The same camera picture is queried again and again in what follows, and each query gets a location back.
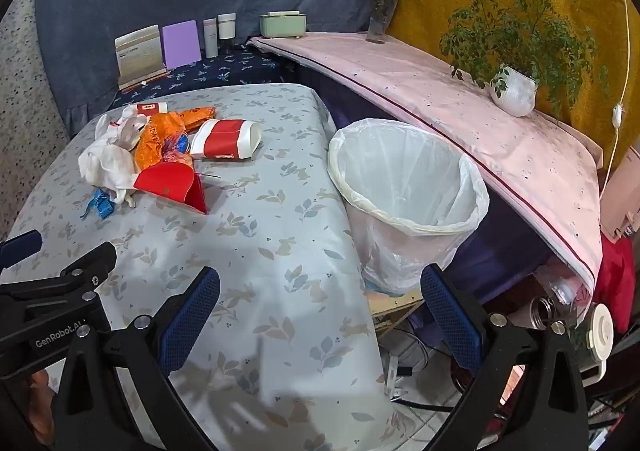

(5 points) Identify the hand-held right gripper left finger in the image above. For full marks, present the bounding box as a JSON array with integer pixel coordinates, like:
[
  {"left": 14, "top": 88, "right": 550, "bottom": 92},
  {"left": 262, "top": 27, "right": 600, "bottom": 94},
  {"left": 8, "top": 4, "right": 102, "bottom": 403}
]
[{"left": 50, "top": 267, "right": 222, "bottom": 451}]

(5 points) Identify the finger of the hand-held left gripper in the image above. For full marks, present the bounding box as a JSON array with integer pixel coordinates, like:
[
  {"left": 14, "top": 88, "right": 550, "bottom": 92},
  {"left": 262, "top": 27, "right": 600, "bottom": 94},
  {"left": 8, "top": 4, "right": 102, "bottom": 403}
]
[
  {"left": 0, "top": 241, "right": 118, "bottom": 321},
  {"left": 0, "top": 229, "right": 43, "bottom": 274}
]

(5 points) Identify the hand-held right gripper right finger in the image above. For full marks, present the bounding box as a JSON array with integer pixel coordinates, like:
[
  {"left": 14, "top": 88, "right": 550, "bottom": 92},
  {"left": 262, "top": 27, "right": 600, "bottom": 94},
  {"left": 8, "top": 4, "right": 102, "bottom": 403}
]
[{"left": 421, "top": 263, "right": 593, "bottom": 451}]

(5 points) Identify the blue wrapper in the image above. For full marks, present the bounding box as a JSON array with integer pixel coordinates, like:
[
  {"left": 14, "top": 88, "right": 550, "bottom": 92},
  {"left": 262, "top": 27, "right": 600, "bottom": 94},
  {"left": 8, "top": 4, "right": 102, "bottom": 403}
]
[{"left": 80, "top": 188, "right": 117, "bottom": 221}]

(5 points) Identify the white cotton glove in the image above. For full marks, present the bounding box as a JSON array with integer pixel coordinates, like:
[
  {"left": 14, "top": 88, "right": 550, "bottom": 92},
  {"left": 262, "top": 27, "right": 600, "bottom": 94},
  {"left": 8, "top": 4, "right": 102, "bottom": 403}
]
[{"left": 78, "top": 106, "right": 148, "bottom": 204}]

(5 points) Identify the cream wastebasket with white liner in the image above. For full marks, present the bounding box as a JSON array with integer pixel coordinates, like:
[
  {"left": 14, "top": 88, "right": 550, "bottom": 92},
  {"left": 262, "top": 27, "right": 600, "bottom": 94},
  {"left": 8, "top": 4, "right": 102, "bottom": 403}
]
[{"left": 327, "top": 118, "right": 491, "bottom": 296}]

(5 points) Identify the orange plastic bag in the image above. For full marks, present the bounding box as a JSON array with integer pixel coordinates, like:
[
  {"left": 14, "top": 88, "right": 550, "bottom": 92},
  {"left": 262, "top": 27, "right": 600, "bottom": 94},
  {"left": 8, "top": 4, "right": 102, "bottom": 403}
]
[{"left": 134, "top": 106, "right": 218, "bottom": 173}]

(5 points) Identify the large red white paper cup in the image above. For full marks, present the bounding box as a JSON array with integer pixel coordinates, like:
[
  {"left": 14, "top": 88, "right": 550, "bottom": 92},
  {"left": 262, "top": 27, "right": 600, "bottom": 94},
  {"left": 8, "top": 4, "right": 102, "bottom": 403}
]
[{"left": 191, "top": 118, "right": 263, "bottom": 162}]

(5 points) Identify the small red white paper cup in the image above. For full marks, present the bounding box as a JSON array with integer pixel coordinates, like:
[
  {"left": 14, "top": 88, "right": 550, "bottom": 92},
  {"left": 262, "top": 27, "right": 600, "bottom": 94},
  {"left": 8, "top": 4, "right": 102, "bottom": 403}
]
[{"left": 131, "top": 101, "right": 170, "bottom": 119}]

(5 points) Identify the person's left hand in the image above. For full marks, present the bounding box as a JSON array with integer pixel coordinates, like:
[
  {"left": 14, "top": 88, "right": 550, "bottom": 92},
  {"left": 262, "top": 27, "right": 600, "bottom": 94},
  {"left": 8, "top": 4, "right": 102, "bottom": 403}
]
[{"left": 25, "top": 367, "right": 60, "bottom": 439}]

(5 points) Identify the wooden board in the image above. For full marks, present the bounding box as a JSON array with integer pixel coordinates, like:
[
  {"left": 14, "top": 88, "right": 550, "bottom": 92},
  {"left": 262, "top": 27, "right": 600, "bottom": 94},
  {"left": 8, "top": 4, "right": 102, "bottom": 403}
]
[{"left": 367, "top": 288, "right": 423, "bottom": 332}]

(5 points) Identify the white power strip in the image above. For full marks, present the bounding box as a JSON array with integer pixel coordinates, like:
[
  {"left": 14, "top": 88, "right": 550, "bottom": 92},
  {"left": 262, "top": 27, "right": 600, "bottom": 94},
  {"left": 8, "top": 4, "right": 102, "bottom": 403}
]
[{"left": 382, "top": 353, "right": 416, "bottom": 402}]

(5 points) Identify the dark purple cloth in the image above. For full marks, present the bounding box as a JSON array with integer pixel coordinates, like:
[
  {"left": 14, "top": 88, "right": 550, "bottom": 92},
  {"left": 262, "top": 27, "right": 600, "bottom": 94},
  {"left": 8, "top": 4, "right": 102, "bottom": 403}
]
[{"left": 295, "top": 66, "right": 556, "bottom": 302}]

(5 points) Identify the steel thermos flask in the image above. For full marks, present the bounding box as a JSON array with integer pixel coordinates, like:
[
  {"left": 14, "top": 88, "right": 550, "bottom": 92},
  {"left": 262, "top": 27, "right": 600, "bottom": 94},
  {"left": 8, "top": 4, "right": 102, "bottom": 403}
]
[{"left": 530, "top": 295, "right": 563, "bottom": 332}]

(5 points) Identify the white lidded jug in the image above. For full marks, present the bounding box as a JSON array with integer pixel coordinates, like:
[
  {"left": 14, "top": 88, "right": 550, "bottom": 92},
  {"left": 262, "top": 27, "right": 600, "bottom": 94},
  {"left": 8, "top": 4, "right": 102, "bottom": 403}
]
[{"left": 575, "top": 303, "right": 616, "bottom": 387}]

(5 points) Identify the pale pink plastic box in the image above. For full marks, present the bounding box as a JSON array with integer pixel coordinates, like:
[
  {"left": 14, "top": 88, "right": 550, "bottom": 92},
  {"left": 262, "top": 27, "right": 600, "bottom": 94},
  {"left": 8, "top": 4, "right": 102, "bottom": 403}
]
[{"left": 600, "top": 146, "right": 640, "bottom": 242}]

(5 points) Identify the beige calendar on wooden stand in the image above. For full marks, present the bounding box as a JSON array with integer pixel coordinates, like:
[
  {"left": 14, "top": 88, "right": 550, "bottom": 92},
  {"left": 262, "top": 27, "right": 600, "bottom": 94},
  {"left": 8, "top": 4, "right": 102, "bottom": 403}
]
[{"left": 114, "top": 24, "right": 171, "bottom": 92}]

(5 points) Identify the green plant in white pot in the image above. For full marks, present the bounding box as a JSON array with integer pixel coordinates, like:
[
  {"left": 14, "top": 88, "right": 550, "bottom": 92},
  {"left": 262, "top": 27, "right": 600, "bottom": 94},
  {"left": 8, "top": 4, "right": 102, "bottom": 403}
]
[{"left": 417, "top": 0, "right": 608, "bottom": 118}]

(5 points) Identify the pink cloth with red seam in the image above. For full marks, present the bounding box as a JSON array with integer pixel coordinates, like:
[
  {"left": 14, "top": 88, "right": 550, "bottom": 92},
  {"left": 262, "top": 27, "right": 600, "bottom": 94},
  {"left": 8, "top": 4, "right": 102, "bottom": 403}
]
[{"left": 248, "top": 31, "right": 606, "bottom": 299}]

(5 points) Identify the dark blue floral cloth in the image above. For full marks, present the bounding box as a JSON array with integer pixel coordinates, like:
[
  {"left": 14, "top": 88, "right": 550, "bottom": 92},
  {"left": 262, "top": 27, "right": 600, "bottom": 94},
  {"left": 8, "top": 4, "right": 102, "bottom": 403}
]
[{"left": 117, "top": 48, "right": 301, "bottom": 107}]

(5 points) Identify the white tube bottle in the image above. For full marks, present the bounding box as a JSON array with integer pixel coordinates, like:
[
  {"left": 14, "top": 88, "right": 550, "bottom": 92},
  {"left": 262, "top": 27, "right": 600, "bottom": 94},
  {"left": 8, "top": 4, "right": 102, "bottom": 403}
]
[{"left": 202, "top": 18, "right": 219, "bottom": 58}]

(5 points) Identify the white jar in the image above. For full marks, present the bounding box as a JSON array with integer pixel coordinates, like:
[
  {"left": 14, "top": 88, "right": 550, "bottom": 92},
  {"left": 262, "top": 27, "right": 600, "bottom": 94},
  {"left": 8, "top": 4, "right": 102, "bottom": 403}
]
[{"left": 217, "top": 12, "right": 237, "bottom": 54}]

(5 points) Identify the green tissue box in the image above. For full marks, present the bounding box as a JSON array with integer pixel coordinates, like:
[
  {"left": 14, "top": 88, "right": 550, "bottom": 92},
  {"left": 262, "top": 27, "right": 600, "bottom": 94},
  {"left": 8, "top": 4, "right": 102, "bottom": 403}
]
[{"left": 259, "top": 10, "right": 307, "bottom": 39}]

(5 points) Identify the glass vase with pink flowers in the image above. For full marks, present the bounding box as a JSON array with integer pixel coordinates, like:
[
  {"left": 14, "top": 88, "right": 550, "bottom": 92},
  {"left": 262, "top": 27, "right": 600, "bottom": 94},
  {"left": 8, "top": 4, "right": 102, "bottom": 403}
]
[{"left": 357, "top": 0, "right": 411, "bottom": 44}]

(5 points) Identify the white cable with switch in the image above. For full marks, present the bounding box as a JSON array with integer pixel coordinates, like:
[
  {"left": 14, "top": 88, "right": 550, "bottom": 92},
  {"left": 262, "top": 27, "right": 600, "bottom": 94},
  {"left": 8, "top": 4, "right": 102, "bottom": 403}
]
[{"left": 600, "top": 0, "right": 632, "bottom": 202}]

